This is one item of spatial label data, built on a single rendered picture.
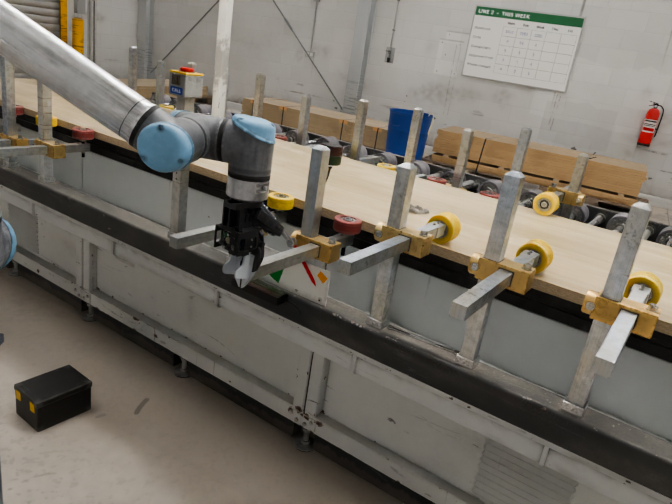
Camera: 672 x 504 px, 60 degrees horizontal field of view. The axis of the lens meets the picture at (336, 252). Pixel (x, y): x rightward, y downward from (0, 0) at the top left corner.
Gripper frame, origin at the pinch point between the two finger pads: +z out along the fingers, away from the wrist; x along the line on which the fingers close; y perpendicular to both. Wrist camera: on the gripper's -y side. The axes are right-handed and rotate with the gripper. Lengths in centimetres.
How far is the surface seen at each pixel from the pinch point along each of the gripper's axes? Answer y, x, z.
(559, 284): -48, 58, -8
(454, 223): -49, 28, -15
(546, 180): -606, -78, 50
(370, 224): -46.4, 4.5, -7.8
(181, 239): -2.2, -23.6, -2.4
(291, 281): -27.3, -6.3, 9.1
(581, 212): -174, 38, -3
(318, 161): -27.4, -3.3, -25.4
